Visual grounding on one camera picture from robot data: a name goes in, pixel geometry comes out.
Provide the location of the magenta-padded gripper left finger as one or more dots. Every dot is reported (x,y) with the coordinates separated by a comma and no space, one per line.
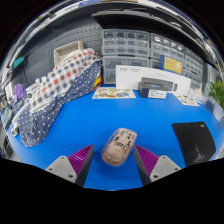
(71,166)

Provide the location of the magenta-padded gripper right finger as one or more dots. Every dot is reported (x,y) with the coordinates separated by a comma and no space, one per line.
(156,166)

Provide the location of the transparent pink computer mouse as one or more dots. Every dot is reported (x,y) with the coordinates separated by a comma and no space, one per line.
(118,146)

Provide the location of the black mouse pad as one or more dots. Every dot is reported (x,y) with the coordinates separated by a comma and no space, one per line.
(193,140)

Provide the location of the navy polka dot cloth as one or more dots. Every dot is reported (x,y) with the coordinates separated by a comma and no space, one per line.
(36,123)

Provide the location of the colourful sticker sheet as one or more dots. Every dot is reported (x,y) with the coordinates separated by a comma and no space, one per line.
(185,100)
(113,93)

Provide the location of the small black labelled box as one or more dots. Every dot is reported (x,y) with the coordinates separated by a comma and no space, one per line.
(146,89)

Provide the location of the clear plastic box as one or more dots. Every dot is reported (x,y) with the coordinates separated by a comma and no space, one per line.
(198,98)

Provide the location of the yellow plastic item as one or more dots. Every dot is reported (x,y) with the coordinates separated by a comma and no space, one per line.
(97,81)

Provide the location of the red blue checked cloth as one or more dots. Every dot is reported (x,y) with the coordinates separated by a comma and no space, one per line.
(63,76)

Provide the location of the purple bag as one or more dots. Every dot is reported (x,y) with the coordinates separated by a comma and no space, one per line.
(20,91)

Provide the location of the long white keyboard box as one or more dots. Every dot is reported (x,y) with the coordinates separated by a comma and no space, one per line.
(130,78)

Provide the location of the grey plastic drawer cabinet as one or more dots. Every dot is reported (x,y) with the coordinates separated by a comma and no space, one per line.
(125,42)
(193,78)
(194,60)
(110,68)
(154,63)
(166,46)

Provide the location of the green plant in white pot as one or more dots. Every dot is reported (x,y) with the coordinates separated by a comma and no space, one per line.
(216,91)

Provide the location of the yellow card box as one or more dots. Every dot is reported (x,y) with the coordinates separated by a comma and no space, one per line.
(171,65)

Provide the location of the white woven basket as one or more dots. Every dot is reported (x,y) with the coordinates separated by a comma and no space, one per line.
(68,51)

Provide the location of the teal box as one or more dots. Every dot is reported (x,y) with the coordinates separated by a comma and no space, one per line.
(18,62)

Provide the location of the grey wall shelf unit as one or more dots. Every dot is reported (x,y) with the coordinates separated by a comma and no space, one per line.
(133,20)

